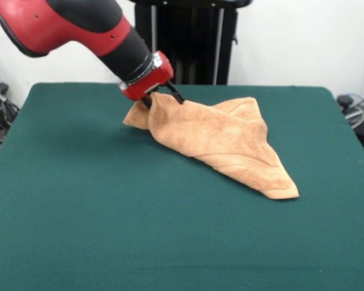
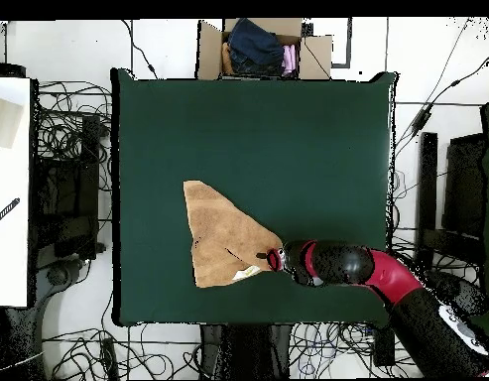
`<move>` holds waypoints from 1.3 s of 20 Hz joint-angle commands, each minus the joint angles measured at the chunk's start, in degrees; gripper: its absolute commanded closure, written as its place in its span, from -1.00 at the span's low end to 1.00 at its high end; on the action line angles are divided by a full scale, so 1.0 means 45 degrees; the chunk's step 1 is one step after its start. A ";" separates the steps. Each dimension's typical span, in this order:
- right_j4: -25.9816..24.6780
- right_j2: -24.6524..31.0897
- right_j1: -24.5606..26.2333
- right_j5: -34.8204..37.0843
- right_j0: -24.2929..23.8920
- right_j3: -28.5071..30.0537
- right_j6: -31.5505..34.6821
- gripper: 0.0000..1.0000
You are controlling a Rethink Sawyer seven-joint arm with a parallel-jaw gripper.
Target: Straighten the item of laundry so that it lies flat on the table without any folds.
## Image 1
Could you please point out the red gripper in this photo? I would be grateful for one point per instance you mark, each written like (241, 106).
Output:
(150, 83)

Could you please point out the tan terry towel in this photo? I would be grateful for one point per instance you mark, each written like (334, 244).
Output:
(224, 139)

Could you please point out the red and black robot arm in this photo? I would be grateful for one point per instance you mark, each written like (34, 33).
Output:
(63, 27)

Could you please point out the dark green table cloth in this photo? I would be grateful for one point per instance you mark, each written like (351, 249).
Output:
(79, 212)

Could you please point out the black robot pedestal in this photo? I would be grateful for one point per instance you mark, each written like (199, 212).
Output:
(194, 42)

